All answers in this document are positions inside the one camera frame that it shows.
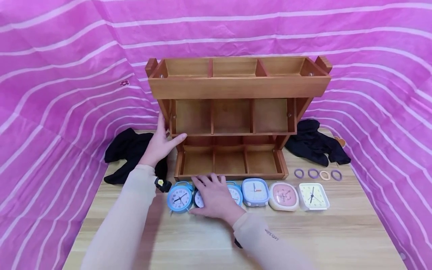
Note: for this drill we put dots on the person's left hand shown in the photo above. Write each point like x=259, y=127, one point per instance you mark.
x=157, y=148

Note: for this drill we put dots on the person's right hand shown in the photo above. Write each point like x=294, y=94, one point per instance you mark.
x=216, y=200

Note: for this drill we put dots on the person's right thumb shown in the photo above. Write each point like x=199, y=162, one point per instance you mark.
x=197, y=210

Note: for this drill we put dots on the person's right fingers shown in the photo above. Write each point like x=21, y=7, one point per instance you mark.
x=211, y=180

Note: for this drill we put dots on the person's left thumb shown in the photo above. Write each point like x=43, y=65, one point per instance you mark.
x=178, y=140

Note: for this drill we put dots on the person's left fingers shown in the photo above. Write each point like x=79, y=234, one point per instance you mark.
x=162, y=123

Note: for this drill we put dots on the wooden three tier shelf organizer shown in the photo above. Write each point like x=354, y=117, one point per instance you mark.
x=236, y=88

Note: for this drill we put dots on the black cloth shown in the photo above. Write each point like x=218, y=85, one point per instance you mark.
x=130, y=150
x=312, y=144

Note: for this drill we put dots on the black wrist band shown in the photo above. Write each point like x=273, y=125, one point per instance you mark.
x=238, y=243
x=163, y=184

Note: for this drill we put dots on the blue square alarm clock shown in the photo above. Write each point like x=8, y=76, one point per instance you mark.
x=255, y=192

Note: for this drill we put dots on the pink square alarm clock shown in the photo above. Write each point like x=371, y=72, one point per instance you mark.
x=283, y=195

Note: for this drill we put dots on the yellow square alarm clock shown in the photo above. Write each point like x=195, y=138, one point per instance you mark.
x=314, y=196

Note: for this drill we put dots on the small brown heart shaped piece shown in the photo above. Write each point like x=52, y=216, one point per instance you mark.
x=340, y=141

